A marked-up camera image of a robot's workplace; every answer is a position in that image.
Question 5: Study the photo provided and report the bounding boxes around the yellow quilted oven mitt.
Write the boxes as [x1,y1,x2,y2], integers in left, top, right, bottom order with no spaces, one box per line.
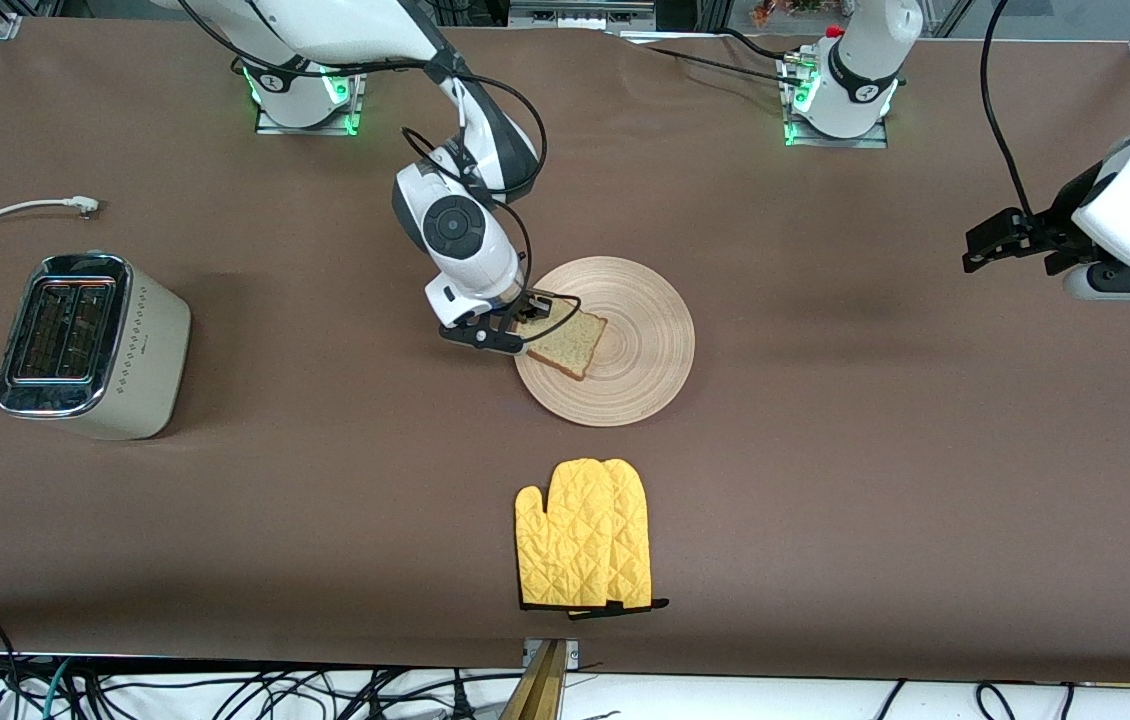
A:
[514,458,623,612]
[603,458,672,619]

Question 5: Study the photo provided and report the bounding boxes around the grey electronics box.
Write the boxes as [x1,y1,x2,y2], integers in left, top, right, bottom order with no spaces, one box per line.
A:
[508,0,659,32]

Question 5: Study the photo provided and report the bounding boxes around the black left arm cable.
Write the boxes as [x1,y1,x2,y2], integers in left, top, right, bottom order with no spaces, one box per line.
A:
[979,0,1038,219]

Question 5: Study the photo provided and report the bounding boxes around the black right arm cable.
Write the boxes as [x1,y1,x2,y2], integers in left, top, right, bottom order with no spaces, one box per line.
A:
[175,0,583,346]

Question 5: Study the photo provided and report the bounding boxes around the teal floor cable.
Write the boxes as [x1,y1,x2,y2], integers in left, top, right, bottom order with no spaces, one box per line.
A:
[40,658,74,720]

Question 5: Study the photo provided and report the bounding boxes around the bread slice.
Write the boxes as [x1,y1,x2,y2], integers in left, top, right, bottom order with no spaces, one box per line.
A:
[522,307,610,383]

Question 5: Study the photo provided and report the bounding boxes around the round wooden plate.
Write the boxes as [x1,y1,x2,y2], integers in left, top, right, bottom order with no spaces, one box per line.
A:
[512,256,697,429]

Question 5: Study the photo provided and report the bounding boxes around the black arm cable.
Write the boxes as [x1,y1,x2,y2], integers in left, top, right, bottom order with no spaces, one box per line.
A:
[979,0,1038,219]
[175,0,583,346]

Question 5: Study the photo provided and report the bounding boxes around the black cable on table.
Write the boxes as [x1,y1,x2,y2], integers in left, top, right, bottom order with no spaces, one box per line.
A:
[637,44,792,83]
[720,27,806,67]

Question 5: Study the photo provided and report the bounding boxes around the cream chrome two-slot toaster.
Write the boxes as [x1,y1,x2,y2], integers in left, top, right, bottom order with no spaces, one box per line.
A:
[0,252,193,442]

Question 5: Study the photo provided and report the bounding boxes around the tangled black floor cables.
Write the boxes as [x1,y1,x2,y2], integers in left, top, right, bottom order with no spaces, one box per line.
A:
[20,660,506,720]

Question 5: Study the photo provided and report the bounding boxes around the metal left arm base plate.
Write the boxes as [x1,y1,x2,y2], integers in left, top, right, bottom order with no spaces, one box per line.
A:
[782,52,892,150]

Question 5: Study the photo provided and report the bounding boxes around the aluminium frame profile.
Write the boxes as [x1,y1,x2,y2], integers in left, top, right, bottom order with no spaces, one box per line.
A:
[499,638,582,720]

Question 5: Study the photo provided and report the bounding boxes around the orange patterned object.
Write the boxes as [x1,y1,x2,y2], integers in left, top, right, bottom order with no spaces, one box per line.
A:
[752,0,832,27]

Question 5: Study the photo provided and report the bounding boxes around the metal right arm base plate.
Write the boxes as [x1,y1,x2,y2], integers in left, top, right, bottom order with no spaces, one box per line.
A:
[253,62,367,137]

